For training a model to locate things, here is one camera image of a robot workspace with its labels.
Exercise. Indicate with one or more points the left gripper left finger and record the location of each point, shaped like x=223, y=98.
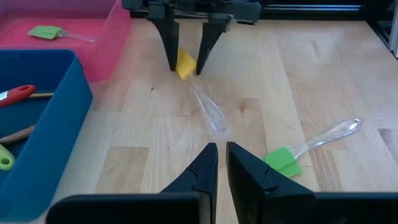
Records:
x=202, y=177

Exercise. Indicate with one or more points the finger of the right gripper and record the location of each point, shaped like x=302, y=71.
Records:
x=169, y=37
x=210, y=40

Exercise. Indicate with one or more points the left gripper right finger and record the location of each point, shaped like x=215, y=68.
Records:
x=255, y=193

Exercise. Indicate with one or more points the gold metal spoon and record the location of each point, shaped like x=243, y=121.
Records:
x=42, y=95

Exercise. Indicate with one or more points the red silicone spoon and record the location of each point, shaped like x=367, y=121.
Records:
x=18, y=93

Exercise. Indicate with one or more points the wooden spoon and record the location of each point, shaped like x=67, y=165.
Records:
x=18, y=135

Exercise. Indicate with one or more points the lime green silicone spoon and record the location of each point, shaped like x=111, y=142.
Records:
x=6, y=160

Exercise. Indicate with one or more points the pink plastic bin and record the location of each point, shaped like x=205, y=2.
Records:
x=112, y=46

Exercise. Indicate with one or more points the blue plastic bin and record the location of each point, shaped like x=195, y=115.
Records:
x=56, y=130

